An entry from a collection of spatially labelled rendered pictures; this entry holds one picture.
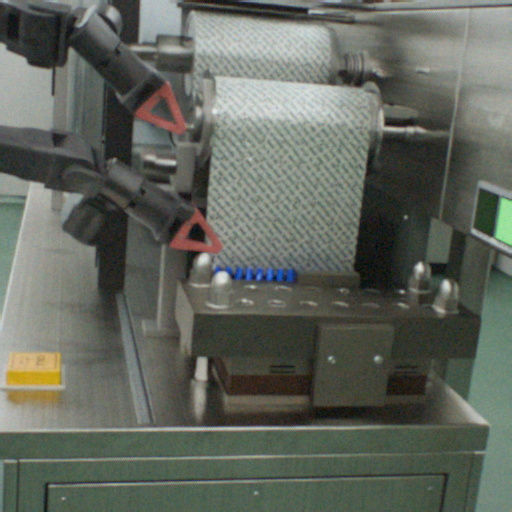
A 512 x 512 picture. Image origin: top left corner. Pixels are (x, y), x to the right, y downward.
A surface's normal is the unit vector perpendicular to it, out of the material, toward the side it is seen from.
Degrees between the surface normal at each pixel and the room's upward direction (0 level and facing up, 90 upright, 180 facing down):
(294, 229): 90
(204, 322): 90
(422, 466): 90
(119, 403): 0
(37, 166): 110
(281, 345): 90
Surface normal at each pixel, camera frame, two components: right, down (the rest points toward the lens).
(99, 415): 0.09, -0.97
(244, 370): 0.21, 0.25
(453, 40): -0.97, -0.04
